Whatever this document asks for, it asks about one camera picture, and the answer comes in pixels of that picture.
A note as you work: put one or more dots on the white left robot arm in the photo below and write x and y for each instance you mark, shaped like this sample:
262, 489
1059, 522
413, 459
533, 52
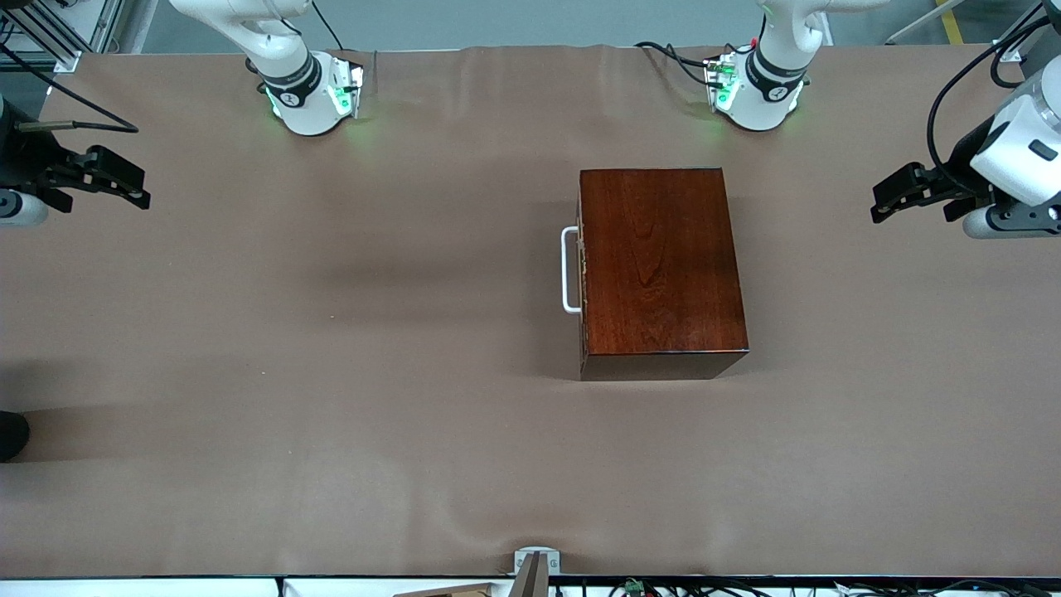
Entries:
775, 83

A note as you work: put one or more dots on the tan camera post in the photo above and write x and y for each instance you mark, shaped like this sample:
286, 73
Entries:
530, 580

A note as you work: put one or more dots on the dark red wooden cabinet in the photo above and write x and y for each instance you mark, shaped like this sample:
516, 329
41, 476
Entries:
663, 265

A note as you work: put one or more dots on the aluminium frame profile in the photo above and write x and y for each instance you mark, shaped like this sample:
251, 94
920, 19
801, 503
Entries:
66, 37
1024, 33

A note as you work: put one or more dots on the brown table mat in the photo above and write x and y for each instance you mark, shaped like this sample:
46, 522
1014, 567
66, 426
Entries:
373, 464

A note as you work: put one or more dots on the black round object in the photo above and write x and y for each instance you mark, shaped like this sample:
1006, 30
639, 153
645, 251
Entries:
12, 435

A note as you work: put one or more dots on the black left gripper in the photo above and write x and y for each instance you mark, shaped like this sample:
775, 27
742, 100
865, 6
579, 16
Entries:
962, 163

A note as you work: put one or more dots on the dark wooden drawer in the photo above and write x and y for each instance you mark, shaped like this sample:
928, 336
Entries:
583, 340

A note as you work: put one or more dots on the arm base connector plate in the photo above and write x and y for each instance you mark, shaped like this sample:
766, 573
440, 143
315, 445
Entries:
721, 83
346, 87

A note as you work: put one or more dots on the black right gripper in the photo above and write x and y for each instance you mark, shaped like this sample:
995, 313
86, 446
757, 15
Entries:
25, 157

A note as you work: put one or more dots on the grey metal bracket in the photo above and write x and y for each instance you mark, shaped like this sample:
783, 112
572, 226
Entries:
537, 557

